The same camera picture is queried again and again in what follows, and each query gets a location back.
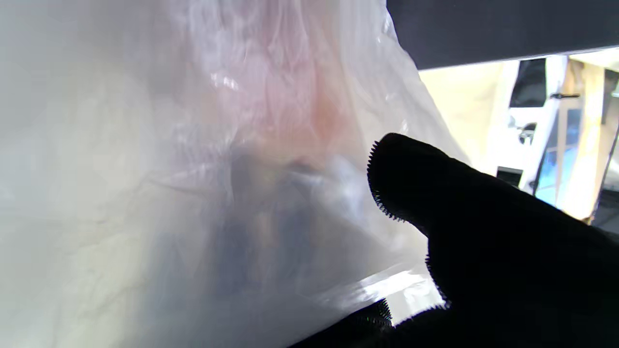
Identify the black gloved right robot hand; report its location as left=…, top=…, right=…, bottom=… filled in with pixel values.
left=290, top=133, right=619, bottom=348

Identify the grey plastic waste bin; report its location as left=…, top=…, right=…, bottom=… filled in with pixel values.
left=386, top=0, right=619, bottom=71

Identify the white translucent garbage bag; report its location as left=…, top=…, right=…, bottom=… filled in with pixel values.
left=0, top=0, right=470, bottom=348

